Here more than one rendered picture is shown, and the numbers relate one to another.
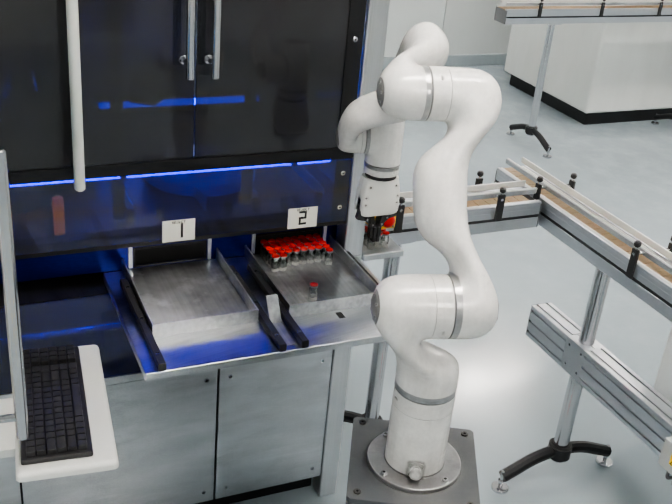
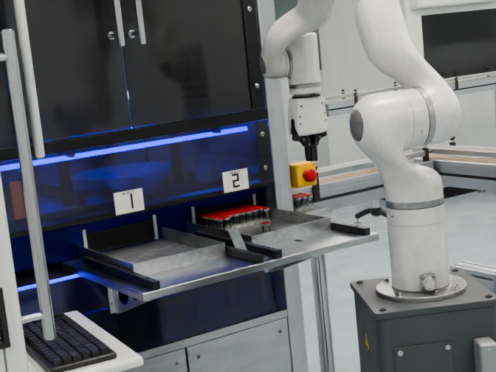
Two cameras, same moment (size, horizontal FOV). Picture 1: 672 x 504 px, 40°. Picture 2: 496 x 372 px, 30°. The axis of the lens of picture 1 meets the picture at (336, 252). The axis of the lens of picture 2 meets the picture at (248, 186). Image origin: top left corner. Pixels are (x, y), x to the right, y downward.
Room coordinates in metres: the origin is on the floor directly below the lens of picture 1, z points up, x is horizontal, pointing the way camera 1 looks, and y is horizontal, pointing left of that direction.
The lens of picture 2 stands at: (-0.37, 0.35, 1.42)
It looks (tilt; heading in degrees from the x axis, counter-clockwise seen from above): 9 degrees down; 354
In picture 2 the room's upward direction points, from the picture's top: 6 degrees counter-clockwise
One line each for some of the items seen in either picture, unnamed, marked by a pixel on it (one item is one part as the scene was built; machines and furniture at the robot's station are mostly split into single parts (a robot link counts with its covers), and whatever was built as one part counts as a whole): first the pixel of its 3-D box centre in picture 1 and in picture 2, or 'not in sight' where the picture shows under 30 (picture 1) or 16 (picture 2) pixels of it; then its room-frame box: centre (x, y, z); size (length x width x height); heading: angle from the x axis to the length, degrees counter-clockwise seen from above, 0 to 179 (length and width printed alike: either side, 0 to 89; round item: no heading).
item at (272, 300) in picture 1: (281, 319); (248, 243); (1.89, 0.12, 0.91); 0.14 x 0.03 x 0.06; 27
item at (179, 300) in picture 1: (187, 289); (149, 250); (2.01, 0.36, 0.90); 0.34 x 0.26 x 0.04; 26
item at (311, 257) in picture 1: (299, 256); (239, 219); (2.24, 0.10, 0.90); 0.18 x 0.02 x 0.05; 117
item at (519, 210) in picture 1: (439, 207); (345, 178); (2.63, -0.31, 0.92); 0.69 x 0.16 x 0.16; 116
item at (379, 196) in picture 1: (378, 191); (307, 113); (2.02, -0.09, 1.21); 0.10 x 0.08 x 0.11; 116
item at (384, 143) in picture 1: (383, 134); (300, 58); (2.02, -0.08, 1.35); 0.09 x 0.08 x 0.13; 101
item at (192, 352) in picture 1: (259, 303); (219, 250); (2.02, 0.18, 0.87); 0.70 x 0.48 x 0.02; 116
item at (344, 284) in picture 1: (311, 273); (256, 225); (2.16, 0.06, 0.90); 0.34 x 0.26 x 0.04; 27
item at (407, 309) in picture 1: (416, 334); (396, 148); (1.47, -0.17, 1.16); 0.19 x 0.12 x 0.24; 101
